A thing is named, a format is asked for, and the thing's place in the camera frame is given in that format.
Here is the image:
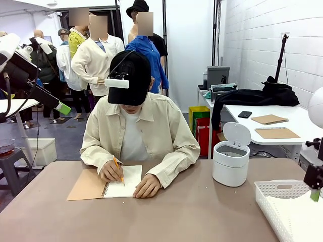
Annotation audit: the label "red shopping bag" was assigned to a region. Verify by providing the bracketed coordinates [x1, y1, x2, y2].
[195, 117, 222, 157]

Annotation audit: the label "white paper stack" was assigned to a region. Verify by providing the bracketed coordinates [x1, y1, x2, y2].
[266, 190, 323, 242]

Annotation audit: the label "capped mannequin in white shirt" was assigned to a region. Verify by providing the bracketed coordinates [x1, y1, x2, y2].
[56, 28, 89, 119]

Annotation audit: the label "black baseball cap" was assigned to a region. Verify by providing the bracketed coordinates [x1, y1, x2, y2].
[107, 50, 152, 106]

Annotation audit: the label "black floor cable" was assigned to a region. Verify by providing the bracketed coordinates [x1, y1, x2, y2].
[249, 150, 272, 159]

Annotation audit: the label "mannequin in blue shirt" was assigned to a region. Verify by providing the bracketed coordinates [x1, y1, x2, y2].
[125, 12, 170, 95]

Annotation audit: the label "white lidded trash bin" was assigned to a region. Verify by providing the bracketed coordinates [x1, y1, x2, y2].
[212, 122, 252, 188]

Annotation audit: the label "grey stool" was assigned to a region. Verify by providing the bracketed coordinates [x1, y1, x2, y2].
[0, 148, 36, 198]

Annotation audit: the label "yellow pencil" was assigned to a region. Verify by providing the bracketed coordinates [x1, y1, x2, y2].
[112, 155, 126, 188]

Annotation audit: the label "black camera tripod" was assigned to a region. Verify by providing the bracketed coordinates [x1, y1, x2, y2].
[274, 32, 291, 83]

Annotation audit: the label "black garment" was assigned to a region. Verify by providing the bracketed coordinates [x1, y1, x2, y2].
[211, 75, 301, 131]

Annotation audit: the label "small closed brown notebook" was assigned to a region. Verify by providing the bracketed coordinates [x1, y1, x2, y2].
[250, 114, 289, 126]

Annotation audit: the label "left forearm in beige sleeve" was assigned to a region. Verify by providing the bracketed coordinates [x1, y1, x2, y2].
[145, 148, 201, 190]

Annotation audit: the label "white side table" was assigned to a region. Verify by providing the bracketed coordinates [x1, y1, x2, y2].
[197, 88, 323, 160]

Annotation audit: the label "right forearm in beige sleeve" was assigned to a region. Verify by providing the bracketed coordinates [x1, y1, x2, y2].
[80, 146, 122, 175]

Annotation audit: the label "mannequin in cream cardigan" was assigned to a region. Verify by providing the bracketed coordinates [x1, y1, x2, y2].
[71, 15, 125, 97]

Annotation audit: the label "person's right hand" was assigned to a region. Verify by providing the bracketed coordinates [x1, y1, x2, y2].
[99, 160, 125, 183]

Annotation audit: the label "black vertical light stand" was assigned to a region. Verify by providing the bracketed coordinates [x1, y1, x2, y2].
[162, 0, 169, 96]

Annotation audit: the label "person in beige shirt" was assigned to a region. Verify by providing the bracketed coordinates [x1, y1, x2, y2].
[80, 50, 201, 200]

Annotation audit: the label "white perforated plastic basket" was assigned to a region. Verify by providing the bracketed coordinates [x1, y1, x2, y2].
[254, 179, 323, 242]

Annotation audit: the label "white head-mounted camera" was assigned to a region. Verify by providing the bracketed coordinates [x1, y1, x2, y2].
[104, 72, 130, 89]

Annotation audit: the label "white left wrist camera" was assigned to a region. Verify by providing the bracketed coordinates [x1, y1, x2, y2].
[29, 37, 53, 55]

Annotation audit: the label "white storage box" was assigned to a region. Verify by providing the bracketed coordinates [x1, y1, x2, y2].
[19, 137, 58, 167]

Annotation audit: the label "mannequin in black shirt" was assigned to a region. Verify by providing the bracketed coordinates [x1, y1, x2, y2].
[127, 17, 169, 57]

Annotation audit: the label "person's left hand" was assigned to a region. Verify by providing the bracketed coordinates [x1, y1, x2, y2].
[133, 173, 162, 199]

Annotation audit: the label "grey box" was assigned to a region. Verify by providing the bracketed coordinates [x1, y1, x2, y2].
[206, 66, 231, 90]

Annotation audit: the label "brown spiral notebook with pages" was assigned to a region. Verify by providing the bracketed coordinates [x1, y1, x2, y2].
[66, 165, 143, 202]

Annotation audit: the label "black bucket hat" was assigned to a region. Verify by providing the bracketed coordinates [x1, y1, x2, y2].
[126, 0, 150, 19]

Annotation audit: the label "bowl with red liquid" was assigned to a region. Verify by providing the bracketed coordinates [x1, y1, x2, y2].
[0, 138, 16, 155]

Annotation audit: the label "mannequin in yellow jacket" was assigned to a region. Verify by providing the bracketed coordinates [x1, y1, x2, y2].
[68, 7, 89, 60]

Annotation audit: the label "yellow shopping bag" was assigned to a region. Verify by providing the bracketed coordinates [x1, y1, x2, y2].
[188, 105, 211, 138]

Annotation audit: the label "large closed brown notebook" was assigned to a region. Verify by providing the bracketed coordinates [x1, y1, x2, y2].
[254, 127, 301, 140]

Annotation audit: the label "black sleeved left arm cable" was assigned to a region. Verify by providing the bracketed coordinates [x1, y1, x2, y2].
[2, 72, 12, 119]

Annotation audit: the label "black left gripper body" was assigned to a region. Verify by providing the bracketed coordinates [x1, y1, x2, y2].
[2, 55, 39, 89]

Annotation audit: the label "black paired stand poles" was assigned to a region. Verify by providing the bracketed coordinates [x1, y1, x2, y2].
[212, 0, 224, 67]

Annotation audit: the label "tray with dark items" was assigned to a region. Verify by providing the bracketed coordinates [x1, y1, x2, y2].
[210, 83, 239, 94]

